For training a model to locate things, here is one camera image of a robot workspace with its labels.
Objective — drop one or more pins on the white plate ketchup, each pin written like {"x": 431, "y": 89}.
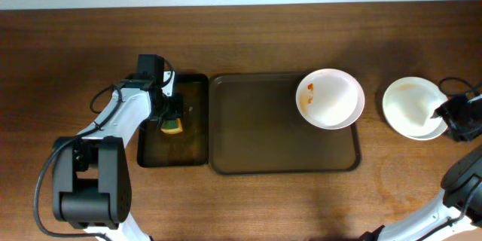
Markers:
{"x": 410, "y": 102}
{"x": 330, "y": 99}
{"x": 426, "y": 134}

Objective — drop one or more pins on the yellow green sponge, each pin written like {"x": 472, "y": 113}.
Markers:
{"x": 172, "y": 127}

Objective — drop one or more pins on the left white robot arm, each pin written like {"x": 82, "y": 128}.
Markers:
{"x": 91, "y": 188}

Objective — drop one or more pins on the large brown serving tray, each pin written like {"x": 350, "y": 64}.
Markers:
{"x": 256, "y": 128}

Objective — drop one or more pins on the white plate ketchup back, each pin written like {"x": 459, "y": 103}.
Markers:
{"x": 330, "y": 99}

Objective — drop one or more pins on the white plate ketchup front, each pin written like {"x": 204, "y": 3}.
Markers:
{"x": 410, "y": 102}

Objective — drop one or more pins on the small black water tray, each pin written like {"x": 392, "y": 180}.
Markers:
{"x": 189, "y": 148}

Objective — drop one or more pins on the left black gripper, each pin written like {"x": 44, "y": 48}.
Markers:
{"x": 172, "y": 112}

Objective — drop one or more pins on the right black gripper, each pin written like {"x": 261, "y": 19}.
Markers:
{"x": 450, "y": 117}

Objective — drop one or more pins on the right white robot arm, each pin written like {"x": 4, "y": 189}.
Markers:
{"x": 457, "y": 207}

